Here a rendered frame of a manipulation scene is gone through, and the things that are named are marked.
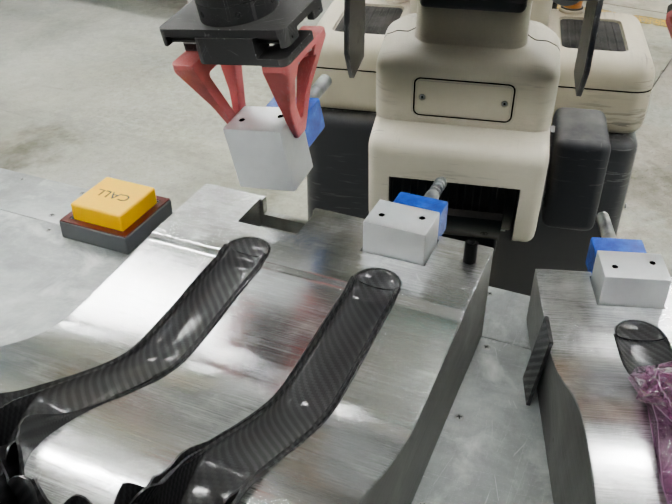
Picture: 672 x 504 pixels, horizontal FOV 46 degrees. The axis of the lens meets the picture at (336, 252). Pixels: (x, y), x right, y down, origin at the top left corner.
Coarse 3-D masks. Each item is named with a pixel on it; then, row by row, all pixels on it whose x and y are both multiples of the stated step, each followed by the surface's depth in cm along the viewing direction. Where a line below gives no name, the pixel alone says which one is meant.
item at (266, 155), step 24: (312, 96) 67; (240, 120) 61; (264, 120) 60; (312, 120) 63; (240, 144) 60; (264, 144) 59; (288, 144) 60; (240, 168) 62; (264, 168) 61; (288, 168) 60
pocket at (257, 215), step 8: (264, 200) 68; (256, 208) 68; (264, 208) 69; (248, 216) 67; (256, 216) 68; (264, 216) 69; (272, 216) 68; (280, 216) 68; (288, 216) 68; (256, 224) 68; (264, 224) 69; (272, 224) 69; (280, 224) 68; (288, 224) 68; (296, 224) 68; (304, 224) 67; (288, 232) 68; (296, 232) 68
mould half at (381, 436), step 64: (192, 256) 61; (320, 256) 61; (448, 256) 61; (64, 320) 56; (128, 320) 56; (256, 320) 55; (320, 320) 55; (448, 320) 55; (0, 384) 44; (192, 384) 49; (256, 384) 50; (384, 384) 50; (448, 384) 56; (64, 448) 39; (128, 448) 40; (320, 448) 44; (384, 448) 45
